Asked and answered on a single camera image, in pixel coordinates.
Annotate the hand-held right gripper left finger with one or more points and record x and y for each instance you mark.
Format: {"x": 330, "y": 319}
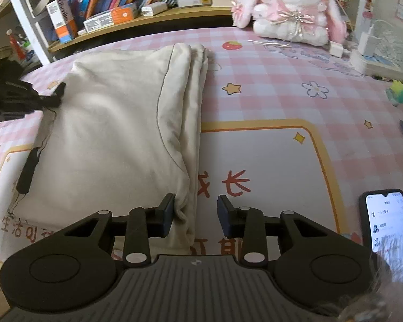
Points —
{"x": 168, "y": 214}

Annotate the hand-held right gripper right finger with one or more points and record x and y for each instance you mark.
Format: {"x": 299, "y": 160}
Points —
{"x": 223, "y": 216}

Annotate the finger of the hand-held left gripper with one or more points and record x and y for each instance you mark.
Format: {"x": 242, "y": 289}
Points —
{"x": 53, "y": 100}

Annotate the cream t-shirt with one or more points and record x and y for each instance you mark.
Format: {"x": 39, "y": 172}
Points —
{"x": 114, "y": 124}

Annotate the white wooden bookshelf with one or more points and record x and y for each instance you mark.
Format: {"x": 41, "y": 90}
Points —
{"x": 23, "y": 13}

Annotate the tall white orange carton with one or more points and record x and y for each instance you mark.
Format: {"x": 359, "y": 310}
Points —
{"x": 62, "y": 20}

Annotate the small white orange carton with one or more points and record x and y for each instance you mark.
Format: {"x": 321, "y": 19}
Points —
{"x": 110, "y": 16}

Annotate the pink checked tablecloth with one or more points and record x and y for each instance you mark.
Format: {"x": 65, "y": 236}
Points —
{"x": 272, "y": 90}

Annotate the black smartphone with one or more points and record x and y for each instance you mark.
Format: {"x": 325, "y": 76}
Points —
{"x": 386, "y": 228}

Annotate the white pink plush bunny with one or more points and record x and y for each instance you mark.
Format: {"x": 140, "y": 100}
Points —
{"x": 288, "y": 13}

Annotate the green yellow toy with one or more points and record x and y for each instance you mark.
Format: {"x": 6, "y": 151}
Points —
{"x": 398, "y": 92}

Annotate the white power strip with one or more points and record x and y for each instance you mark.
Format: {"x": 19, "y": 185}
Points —
{"x": 376, "y": 65}

